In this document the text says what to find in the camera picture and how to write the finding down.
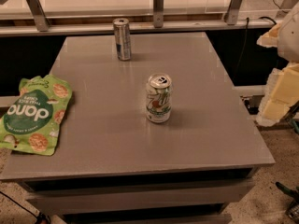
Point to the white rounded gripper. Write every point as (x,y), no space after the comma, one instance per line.
(290,37)

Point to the white green 7up can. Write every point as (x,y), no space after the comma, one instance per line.
(158,100)

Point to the tall silver blue can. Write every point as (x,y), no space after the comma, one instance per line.
(122,38)

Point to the grey cabinet with drawers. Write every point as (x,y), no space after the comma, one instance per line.
(113,164)

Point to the green snack chip bag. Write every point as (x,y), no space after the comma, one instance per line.
(32,123)

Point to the metal rail frame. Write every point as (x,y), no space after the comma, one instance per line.
(94,17)

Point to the black cable floor left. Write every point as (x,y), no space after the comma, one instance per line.
(40,217)

